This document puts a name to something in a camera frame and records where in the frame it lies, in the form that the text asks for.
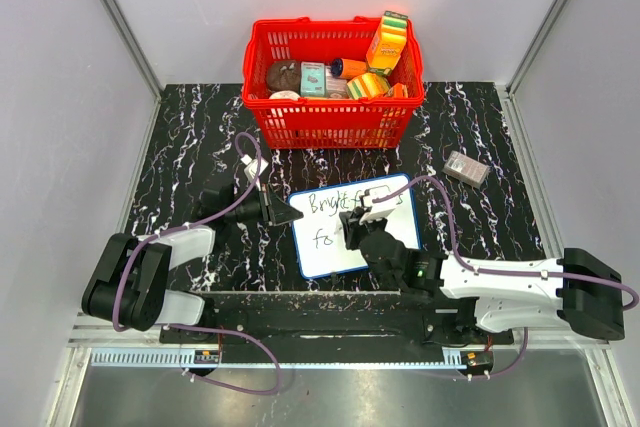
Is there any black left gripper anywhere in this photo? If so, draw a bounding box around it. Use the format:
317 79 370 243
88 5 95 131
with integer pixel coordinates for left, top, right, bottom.
225 182 302 228

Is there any blue framed whiteboard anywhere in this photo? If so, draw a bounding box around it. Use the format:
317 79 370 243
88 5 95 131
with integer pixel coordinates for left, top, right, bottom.
288 173 409 279

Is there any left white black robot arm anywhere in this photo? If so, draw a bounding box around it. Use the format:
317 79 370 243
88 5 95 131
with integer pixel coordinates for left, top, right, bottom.
81 185 303 343

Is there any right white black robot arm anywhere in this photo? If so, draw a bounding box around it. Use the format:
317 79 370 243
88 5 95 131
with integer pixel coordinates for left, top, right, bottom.
339 207 625 343

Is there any white round lid container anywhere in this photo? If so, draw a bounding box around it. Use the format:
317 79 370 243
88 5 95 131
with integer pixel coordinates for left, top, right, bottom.
269 90 300 101

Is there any pink white eraser box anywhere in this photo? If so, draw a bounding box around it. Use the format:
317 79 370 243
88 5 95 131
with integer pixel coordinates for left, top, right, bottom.
443 151 490 188

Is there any red plastic shopping basket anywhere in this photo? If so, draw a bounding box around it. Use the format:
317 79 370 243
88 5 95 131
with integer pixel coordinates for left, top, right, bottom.
242 11 424 149

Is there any brown round bread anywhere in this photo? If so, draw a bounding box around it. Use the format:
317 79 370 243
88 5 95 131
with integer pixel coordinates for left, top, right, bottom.
266 59 302 92

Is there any pink white small box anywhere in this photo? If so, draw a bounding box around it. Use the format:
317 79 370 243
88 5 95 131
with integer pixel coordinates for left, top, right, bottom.
325 65 349 99

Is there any teal small box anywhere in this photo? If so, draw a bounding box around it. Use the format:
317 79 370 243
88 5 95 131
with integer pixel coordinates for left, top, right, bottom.
300 62 326 98

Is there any orange snack packet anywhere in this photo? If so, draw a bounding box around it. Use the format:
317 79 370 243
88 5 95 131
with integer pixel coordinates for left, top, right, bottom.
386 83 409 99

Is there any yellow green sponge pack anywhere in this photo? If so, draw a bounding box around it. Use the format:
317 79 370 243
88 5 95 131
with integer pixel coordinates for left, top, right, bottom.
346 72 390 100

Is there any orange blue-capped bottle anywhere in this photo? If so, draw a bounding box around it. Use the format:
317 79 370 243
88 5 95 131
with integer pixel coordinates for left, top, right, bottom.
330 58 368 80

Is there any orange juice carton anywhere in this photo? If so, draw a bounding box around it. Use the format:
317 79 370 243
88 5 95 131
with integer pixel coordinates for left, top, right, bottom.
365 11 408 76

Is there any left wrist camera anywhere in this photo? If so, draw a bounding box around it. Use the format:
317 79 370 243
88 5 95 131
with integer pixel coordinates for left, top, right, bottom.
240 155 269 190

